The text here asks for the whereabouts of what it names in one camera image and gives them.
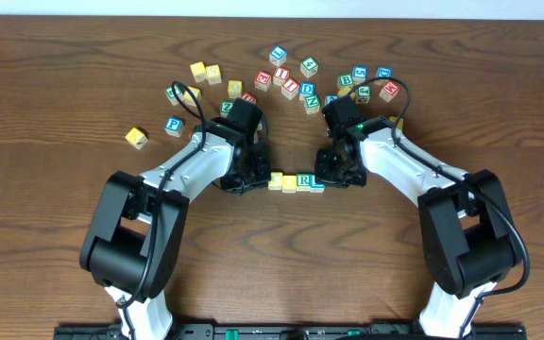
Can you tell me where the green B block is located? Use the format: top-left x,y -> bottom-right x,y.
337,74 -> 354,90

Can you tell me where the yellow O block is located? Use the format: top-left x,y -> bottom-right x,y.
281,175 -> 298,193

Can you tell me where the yellow Q block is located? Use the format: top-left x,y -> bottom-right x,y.
228,79 -> 243,99

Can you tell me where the green N block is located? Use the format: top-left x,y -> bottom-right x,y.
304,94 -> 321,114

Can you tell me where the blue D block centre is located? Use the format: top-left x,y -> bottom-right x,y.
299,82 -> 315,101

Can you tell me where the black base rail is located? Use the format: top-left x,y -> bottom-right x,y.
53,322 -> 528,340

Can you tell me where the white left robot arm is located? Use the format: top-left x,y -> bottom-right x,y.
79,99 -> 271,339

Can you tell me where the green Z block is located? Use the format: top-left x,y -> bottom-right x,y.
220,101 -> 233,118

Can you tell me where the blue d block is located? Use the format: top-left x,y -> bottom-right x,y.
374,66 -> 393,86
299,82 -> 315,101

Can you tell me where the blue P block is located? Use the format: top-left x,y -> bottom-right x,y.
164,116 -> 185,138

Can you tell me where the green R block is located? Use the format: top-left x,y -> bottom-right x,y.
297,174 -> 311,192

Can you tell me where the green J block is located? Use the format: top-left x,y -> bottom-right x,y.
355,85 -> 371,104

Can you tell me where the yellow block beside green L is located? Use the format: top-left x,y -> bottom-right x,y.
183,86 -> 201,107

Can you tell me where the red E block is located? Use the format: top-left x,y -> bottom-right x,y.
254,71 -> 272,92

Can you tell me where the yellow S block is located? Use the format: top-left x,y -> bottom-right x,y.
206,64 -> 222,85

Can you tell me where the yellow C block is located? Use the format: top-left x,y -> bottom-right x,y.
268,172 -> 283,190

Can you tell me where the blue L block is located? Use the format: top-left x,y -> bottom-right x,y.
269,45 -> 287,67

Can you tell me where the blue 5 block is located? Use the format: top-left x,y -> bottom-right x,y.
351,65 -> 368,85

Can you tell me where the yellow G block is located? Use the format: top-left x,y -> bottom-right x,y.
337,87 -> 355,99

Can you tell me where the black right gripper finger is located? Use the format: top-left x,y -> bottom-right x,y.
314,148 -> 340,185
340,162 -> 367,187

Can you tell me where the blue 1 block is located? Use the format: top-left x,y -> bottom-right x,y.
310,175 -> 326,193

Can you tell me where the red M block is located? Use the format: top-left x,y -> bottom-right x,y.
379,80 -> 400,103

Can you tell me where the red i block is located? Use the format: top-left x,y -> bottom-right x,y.
281,77 -> 300,100
273,66 -> 290,86

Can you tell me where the yellow K block far left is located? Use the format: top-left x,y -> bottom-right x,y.
125,127 -> 148,150

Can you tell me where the yellow K block right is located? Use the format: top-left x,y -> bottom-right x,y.
389,116 -> 404,130

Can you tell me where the green 4 block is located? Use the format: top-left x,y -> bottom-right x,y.
300,57 -> 319,78

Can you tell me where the red U block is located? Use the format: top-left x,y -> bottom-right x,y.
241,92 -> 257,104

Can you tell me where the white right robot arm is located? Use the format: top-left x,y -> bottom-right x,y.
314,96 -> 530,339

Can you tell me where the red I block lower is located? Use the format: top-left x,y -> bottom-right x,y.
281,77 -> 300,100

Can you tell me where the yellow k block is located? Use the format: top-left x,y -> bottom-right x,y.
389,116 -> 404,130
125,127 -> 148,150

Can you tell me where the red I block upper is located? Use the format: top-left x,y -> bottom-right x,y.
273,66 -> 290,86

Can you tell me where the blue D block right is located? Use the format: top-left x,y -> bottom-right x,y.
374,66 -> 393,86

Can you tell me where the yellow block upper left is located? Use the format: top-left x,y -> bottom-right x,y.
190,61 -> 207,82

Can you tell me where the blue 2 block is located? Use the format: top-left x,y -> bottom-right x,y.
325,94 -> 338,105

